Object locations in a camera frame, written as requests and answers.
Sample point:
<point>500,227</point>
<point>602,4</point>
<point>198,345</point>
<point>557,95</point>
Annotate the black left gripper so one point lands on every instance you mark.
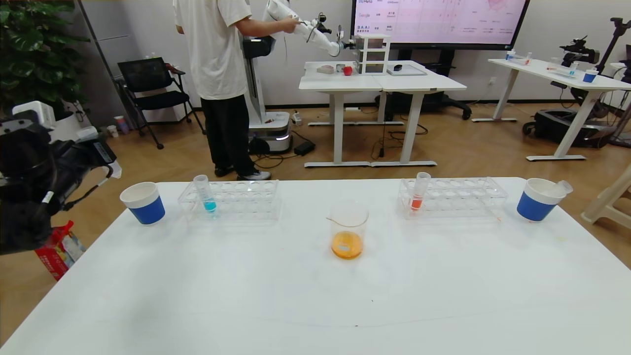
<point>102,149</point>

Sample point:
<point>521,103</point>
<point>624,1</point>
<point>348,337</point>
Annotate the yellow pigment test tube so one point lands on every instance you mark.
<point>562,187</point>

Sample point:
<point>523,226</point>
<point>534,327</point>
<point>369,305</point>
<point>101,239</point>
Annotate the black background robot arm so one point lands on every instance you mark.
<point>579,49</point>

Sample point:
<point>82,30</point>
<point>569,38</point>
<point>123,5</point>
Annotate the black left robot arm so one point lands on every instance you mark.
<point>19,197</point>

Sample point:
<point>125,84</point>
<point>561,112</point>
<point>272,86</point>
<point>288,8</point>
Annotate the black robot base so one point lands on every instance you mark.
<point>557,125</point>

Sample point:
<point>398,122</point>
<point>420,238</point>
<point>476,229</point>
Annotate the blue pigment test tube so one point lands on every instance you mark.
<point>208,202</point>

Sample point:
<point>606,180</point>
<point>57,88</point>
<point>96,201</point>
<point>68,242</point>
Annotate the clear acrylic tube rack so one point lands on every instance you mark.
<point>236,202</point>
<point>451,197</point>

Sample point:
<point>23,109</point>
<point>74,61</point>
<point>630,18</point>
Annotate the clear glass beaker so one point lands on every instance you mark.
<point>347,236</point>

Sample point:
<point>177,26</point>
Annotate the small clear tube rack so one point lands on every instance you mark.
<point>517,59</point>

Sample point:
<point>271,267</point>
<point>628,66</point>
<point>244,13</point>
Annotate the small white floor cup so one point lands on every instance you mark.
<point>112,131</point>

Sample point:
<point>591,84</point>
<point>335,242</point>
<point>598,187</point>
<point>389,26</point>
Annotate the blue white paper cup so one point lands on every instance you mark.
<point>537,207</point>
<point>145,207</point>

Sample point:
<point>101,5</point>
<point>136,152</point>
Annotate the pink drink bottle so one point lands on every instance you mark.
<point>122,124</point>

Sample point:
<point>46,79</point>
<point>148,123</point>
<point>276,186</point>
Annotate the red shopping bag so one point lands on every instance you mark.
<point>61,256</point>

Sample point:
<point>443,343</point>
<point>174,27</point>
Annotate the black office chair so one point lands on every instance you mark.
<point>148,74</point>

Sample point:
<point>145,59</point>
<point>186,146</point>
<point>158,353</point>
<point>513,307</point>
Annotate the green leafy plant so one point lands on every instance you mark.
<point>34,54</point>

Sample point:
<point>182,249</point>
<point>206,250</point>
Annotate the person in white shirt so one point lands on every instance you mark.
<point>212,54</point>

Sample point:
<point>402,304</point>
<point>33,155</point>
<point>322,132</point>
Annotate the white mobile robot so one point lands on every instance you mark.
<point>268,128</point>

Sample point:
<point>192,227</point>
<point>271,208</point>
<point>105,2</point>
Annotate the black power adapter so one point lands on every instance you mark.
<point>304,148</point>

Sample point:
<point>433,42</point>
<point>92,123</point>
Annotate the round beige dish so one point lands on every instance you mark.
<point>325,69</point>

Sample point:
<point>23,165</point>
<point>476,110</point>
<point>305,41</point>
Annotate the white standing desk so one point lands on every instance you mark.
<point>419,81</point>
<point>335,81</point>

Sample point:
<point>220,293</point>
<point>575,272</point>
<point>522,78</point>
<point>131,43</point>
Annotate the white shelf unit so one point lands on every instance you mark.
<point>372,36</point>

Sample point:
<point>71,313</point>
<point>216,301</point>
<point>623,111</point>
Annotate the grey mouse pad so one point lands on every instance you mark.
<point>411,71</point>

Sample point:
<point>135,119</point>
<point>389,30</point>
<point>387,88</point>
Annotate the black display stand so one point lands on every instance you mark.
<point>434,101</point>

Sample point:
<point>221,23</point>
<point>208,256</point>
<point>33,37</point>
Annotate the long white desk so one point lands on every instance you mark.
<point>542,66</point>

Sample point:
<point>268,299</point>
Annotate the small blue cup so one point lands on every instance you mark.
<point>590,76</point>

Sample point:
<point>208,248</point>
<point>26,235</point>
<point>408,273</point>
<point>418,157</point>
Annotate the beige plastic stool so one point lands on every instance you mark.
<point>609,202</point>

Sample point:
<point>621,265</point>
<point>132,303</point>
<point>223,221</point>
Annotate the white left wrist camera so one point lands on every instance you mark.
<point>34,114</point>

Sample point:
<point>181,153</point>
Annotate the large wall display screen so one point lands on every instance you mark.
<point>443,22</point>

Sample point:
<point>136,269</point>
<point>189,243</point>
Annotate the black camera tripod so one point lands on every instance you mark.
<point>620,21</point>

